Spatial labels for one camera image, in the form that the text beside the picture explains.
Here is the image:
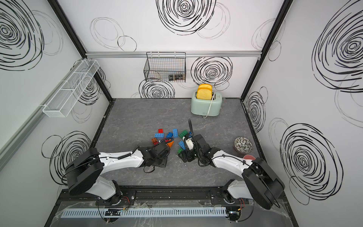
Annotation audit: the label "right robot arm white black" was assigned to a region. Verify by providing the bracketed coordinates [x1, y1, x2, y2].
[178, 133, 285, 210]

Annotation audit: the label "grey wall rail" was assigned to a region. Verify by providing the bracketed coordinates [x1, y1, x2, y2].
[86, 50, 262, 59]

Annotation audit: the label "mint green toaster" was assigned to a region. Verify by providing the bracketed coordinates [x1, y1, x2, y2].
[191, 92, 223, 116]

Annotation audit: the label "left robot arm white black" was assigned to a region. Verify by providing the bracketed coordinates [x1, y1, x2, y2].
[65, 141, 170, 205]

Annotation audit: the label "patterned ceramic bowl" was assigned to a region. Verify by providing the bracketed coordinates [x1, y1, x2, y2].
[234, 137, 253, 154]

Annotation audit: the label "pink plastic cup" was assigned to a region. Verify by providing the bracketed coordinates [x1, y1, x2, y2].
[244, 155, 256, 160]

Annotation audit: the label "white cable duct strip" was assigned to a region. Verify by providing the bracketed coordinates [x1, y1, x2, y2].
[61, 207, 227, 218]

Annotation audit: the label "black corner frame post left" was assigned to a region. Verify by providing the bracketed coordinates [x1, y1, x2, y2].
[48, 0, 113, 103]

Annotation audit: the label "black corner frame post right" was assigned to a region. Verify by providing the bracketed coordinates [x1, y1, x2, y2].
[240, 0, 293, 102]

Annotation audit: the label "black wire wall basket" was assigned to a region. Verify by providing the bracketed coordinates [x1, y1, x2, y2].
[143, 57, 187, 83]

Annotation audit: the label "light blue long lego brick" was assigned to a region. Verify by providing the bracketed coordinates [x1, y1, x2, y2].
[154, 133, 164, 138]

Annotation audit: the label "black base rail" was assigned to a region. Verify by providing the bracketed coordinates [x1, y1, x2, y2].
[59, 185, 285, 206]

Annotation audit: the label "white wire wall shelf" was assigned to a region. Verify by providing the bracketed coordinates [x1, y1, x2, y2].
[43, 59, 100, 118]

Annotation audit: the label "white toaster cable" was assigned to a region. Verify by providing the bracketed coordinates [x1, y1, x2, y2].
[203, 92, 216, 119]

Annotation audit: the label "blue lego brick stacked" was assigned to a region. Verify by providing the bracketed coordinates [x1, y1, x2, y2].
[166, 132, 174, 138]

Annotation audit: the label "black corner frame post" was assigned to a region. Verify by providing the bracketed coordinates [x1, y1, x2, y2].
[240, 0, 293, 102]
[48, 0, 113, 103]

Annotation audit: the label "yellow toast slice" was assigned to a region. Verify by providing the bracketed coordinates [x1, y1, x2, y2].
[196, 84, 213, 100]

